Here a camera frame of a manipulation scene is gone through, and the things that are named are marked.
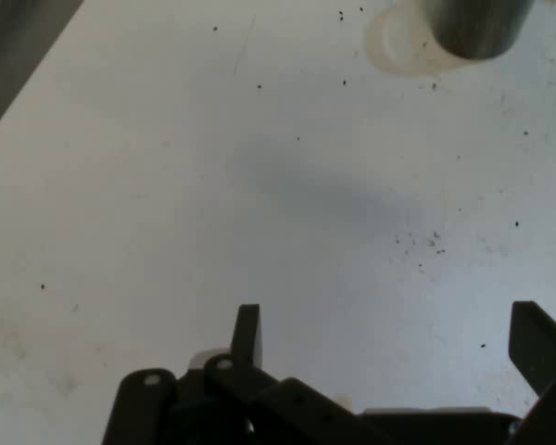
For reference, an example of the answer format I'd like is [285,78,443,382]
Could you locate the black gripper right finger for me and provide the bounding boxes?
[508,300,556,445]

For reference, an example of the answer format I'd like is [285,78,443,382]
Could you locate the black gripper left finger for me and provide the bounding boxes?
[102,303,367,445]

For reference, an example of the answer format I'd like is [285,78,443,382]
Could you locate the clear plastic jar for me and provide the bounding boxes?
[411,0,534,61]

